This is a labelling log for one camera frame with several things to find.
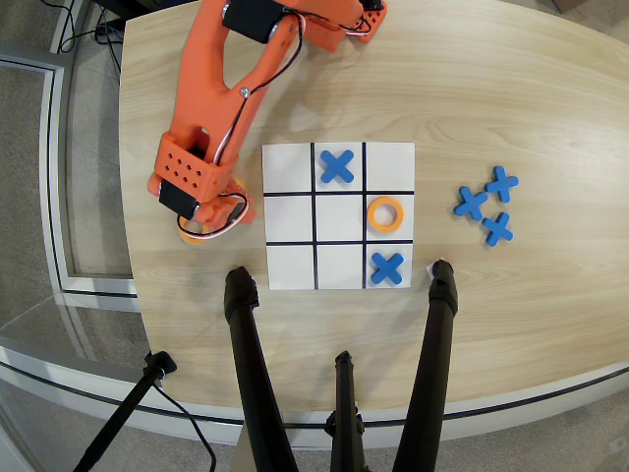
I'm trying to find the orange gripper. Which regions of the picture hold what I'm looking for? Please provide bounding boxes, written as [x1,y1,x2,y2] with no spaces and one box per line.
[192,191,257,233]

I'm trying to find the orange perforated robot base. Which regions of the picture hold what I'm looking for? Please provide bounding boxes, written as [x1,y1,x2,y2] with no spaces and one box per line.
[343,2,388,45]

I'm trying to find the white tic-tac-toe board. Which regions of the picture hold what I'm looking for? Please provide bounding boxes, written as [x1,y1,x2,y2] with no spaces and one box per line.
[260,142,417,291]

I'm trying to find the blue foam cross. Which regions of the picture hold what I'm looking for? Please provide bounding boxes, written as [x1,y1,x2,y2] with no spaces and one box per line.
[369,252,406,286]
[481,211,515,247]
[452,185,489,222]
[319,148,356,186]
[484,165,520,204]

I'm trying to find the thick black tripod leg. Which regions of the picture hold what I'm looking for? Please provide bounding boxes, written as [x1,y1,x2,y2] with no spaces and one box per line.
[223,265,301,472]
[390,259,460,472]

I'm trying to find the thin black tripod leg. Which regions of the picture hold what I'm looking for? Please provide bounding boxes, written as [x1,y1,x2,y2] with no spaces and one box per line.
[323,350,368,472]

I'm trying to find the thin black stand pole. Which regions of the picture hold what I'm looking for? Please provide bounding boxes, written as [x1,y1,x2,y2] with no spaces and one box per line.
[72,350,178,472]

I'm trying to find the dark furniture base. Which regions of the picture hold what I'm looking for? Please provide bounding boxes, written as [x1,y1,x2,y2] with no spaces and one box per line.
[90,0,166,16]

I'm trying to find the white servo cable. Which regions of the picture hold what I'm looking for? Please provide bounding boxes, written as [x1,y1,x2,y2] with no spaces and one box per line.
[178,192,250,243]

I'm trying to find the grey metal partition frame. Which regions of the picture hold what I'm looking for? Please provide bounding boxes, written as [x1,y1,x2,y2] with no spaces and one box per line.
[0,41,142,299]

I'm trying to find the black cable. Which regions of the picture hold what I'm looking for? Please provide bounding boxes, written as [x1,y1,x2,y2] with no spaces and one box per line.
[151,383,218,472]

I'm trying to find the black floor cables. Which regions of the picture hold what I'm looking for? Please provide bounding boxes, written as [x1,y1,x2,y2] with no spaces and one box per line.
[57,0,124,75]

